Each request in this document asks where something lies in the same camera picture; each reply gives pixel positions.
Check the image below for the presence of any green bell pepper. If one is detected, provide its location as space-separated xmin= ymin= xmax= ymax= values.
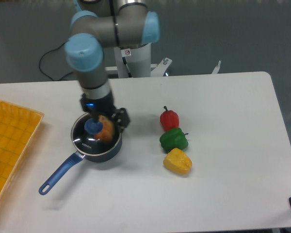
xmin=159 ymin=128 xmax=189 ymax=153

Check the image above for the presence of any dark pot with blue handle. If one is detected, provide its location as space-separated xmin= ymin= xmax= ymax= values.
xmin=38 ymin=113 xmax=122 ymax=195

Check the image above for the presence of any glass pot lid blue knob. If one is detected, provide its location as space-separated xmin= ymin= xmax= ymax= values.
xmin=71 ymin=112 xmax=122 ymax=156

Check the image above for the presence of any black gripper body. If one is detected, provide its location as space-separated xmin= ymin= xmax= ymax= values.
xmin=80 ymin=91 xmax=116 ymax=117

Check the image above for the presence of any red bell pepper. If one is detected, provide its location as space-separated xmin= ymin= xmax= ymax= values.
xmin=160 ymin=106 xmax=179 ymax=132

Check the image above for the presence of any yellow bell pepper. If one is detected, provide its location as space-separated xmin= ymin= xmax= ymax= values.
xmin=163 ymin=148 xmax=192 ymax=175

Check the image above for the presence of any yellow woven basket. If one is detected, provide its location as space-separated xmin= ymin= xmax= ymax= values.
xmin=0 ymin=100 xmax=44 ymax=199

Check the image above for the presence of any knotted bread roll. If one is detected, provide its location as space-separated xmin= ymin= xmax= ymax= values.
xmin=94 ymin=115 xmax=115 ymax=144

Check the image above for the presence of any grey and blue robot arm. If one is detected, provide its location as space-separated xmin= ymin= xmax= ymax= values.
xmin=65 ymin=0 xmax=160 ymax=131

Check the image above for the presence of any black cable on floor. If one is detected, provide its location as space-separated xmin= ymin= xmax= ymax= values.
xmin=38 ymin=41 xmax=75 ymax=82

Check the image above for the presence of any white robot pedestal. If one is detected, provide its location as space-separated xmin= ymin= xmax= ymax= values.
xmin=104 ymin=42 xmax=222 ymax=79

